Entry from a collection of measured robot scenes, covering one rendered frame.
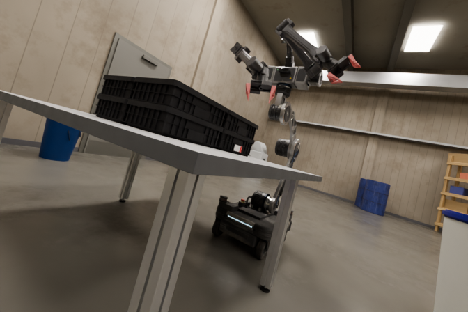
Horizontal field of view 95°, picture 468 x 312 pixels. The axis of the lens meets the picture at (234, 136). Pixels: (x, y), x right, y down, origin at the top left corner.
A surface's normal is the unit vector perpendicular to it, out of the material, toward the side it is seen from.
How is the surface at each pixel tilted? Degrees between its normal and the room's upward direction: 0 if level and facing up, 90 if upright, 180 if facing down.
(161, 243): 90
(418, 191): 90
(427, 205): 90
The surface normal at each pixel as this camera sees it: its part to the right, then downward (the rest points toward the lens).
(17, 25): 0.84, 0.19
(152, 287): -0.49, -0.18
